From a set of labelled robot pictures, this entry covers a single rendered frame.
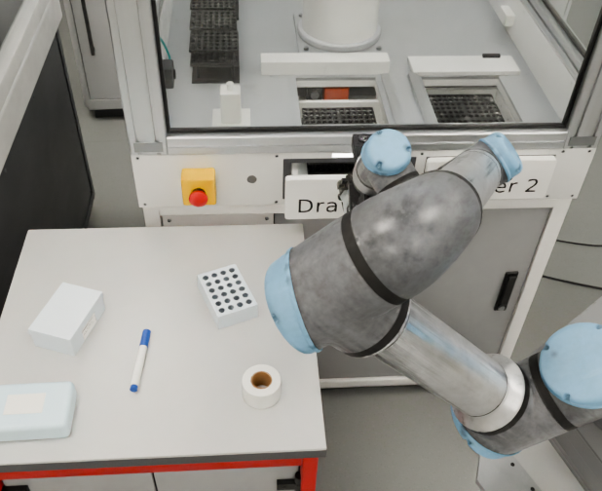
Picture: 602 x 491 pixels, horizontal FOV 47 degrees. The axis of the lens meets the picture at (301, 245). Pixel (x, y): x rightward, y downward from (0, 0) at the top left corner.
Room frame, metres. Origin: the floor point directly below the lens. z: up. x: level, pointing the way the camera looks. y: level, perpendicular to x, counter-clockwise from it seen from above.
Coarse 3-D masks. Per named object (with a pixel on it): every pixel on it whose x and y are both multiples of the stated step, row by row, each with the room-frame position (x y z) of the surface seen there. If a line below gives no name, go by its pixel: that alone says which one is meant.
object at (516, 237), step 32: (160, 224) 1.20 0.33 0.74; (192, 224) 1.21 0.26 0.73; (224, 224) 1.22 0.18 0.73; (256, 224) 1.23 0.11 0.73; (320, 224) 1.24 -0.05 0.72; (512, 224) 1.29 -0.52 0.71; (544, 224) 1.30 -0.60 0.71; (480, 256) 1.28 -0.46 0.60; (512, 256) 1.29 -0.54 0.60; (544, 256) 1.29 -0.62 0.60; (448, 288) 1.28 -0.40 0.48; (480, 288) 1.29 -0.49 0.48; (512, 288) 1.28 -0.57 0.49; (448, 320) 1.28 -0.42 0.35; (480, 320) 1.29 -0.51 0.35; (512, 320) 1.29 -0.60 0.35; (320, 352) 1.24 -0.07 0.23; (320, 384) 1.24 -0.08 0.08; (352, 384) 1.25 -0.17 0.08; (384, 384) 1.26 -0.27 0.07; (416, 384) 1.27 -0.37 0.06
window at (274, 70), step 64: (192, 0) 1.22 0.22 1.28; (256, 0) 1.23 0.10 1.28; (320, 0) 1.24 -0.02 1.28; (384, 0) 1.25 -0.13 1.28; (448, 0) 1.27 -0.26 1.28; (512, 0) 1.28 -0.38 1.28; (576, 0) 1.29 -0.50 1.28; (192, 64) 1.22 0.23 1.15; (256, 64) 1.23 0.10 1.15; (320, 64) 1.24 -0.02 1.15; (384, 64) 1.26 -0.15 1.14; (448, 64) 1.27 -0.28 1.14; (512, 64) 1.28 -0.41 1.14; (576, 64) 1.30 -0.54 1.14; (192, 128) 1.22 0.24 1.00; (256, 128) 1.23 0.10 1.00
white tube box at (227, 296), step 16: (208, 272) 1.00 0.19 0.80; (224, 272) 1.00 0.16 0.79; (208, 288) 0.95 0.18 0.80; (224, 288) 0.95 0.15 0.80; (240, 288) 0.96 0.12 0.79; (208, 304) 0.92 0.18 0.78; (224, 304) 0.91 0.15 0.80; (240, 304) 0.92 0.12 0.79; (256, 304) 0.91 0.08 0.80; (224, 320) 0.88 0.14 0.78; (240, 320) 0.90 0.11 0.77
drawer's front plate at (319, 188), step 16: (288, 176) 1.16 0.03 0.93; (304, 176) 1.16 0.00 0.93; (320, 176) 1.16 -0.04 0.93; (336, 176) 1.17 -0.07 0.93; (288, 192) 1.15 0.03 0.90; (304, 192) 1.15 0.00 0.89; (320, 192) 1.15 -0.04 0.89; (336, 192) 1.16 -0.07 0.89; (288, 208) 1.15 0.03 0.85; (304, 208) 1.15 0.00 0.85; (320, 208) 1.15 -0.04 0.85
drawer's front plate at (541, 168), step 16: (432, 160) 1.24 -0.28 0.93; (448, 160) 1.24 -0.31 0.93; (528, 160) 1.26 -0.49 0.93; (544, 160) 1.26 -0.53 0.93; (528, 176) 1.26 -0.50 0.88; (544, 176) 1.26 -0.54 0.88; (496, 192) 1.25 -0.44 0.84; (512, 192) 1.25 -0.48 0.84; (528, 192) 1.26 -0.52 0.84; (544, 192) 1.26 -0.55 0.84
